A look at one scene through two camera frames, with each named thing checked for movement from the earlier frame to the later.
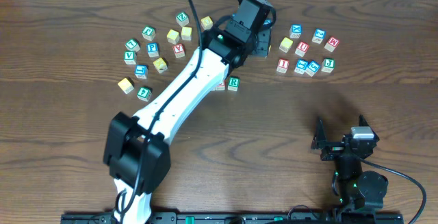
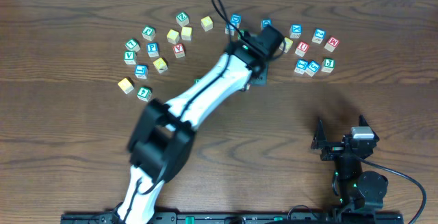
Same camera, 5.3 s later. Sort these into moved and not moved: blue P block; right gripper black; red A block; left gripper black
Moved: left gripper black
Not moved: right gripper black; blue P block; red A block
